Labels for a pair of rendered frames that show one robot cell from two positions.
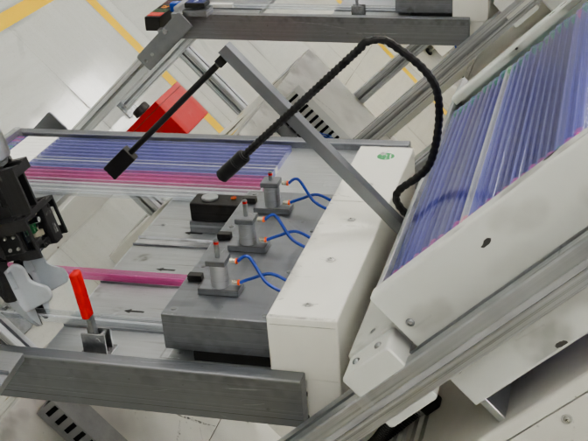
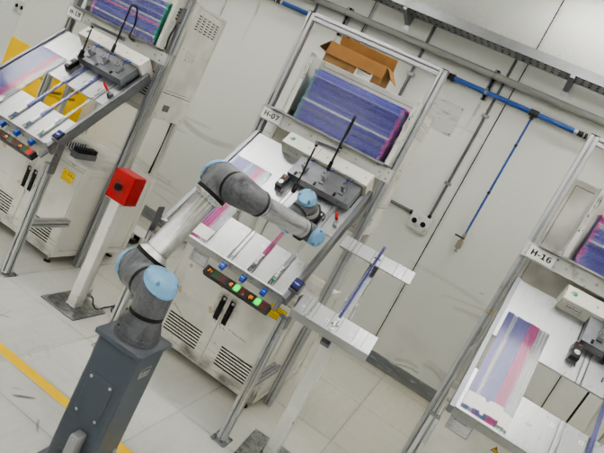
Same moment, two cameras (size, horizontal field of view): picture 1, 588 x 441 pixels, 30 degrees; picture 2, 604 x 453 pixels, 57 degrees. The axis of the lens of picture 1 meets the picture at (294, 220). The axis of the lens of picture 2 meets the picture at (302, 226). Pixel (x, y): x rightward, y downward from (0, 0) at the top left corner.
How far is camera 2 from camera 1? 237 cm
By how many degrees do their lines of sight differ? 61
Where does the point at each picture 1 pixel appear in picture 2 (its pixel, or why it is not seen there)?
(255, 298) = (350, 186)
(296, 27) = (96, 116)
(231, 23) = (73, 132)
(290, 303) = (363, 180)
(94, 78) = not seen: outside the picture
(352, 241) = (339, 161)
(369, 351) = (386, 174)
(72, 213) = (105, 242)
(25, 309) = not seen: hidden behind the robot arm
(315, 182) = (265, 158)
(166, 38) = (57, 156)
